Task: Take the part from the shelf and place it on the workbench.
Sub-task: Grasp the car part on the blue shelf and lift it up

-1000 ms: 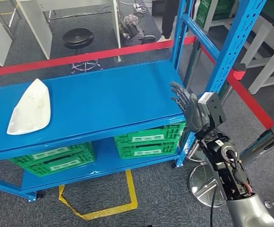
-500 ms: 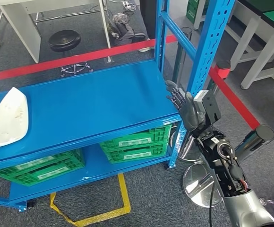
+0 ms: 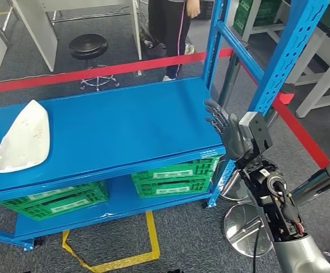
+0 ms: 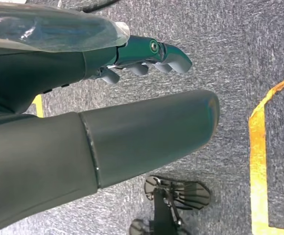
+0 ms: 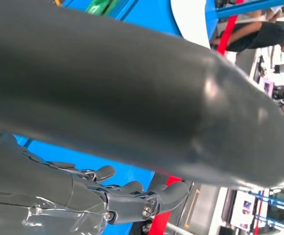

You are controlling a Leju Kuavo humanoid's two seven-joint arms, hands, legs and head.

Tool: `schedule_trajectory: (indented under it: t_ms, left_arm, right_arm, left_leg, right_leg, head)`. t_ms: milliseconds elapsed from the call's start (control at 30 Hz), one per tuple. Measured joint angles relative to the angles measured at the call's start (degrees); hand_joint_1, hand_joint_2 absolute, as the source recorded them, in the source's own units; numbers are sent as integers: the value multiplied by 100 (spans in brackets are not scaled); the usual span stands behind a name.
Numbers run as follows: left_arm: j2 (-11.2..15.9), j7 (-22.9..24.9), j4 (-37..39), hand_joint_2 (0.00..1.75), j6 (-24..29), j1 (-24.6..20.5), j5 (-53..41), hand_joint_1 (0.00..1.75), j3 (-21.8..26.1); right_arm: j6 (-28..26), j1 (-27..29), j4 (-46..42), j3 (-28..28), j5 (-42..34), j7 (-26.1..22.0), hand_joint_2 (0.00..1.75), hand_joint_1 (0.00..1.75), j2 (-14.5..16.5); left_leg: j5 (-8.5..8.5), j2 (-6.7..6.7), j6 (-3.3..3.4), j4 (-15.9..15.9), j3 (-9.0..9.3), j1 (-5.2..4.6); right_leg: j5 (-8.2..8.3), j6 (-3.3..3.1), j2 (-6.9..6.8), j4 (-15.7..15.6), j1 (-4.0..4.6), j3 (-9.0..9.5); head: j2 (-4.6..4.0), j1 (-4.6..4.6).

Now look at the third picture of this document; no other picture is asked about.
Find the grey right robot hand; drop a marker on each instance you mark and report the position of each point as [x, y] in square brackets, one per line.
[235, 139]

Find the white triangular plastic part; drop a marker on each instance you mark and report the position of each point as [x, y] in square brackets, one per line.
[25, 139]

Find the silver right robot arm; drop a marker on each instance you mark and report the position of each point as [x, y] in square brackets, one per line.
[298, 252]

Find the white workbench green top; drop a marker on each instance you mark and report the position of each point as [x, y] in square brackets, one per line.
[324, 81]

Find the blue metal shelf rack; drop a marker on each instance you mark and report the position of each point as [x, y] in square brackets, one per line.
[125, 124]

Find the green plastic crate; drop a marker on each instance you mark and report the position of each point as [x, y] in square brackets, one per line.
[57, 203]
[176, 181]
[253, 15]

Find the red barrier belt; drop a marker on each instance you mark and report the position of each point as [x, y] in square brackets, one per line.
[301, 132]
[68, 76]

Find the white sneaker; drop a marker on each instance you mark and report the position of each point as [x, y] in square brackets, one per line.
[189, 49]

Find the black bag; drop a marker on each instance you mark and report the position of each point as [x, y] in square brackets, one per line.
[158, 49]

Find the black round stool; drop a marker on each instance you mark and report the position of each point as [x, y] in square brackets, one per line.
[88, 45]

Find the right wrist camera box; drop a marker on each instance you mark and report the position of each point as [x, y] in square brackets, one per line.
[250, 126]

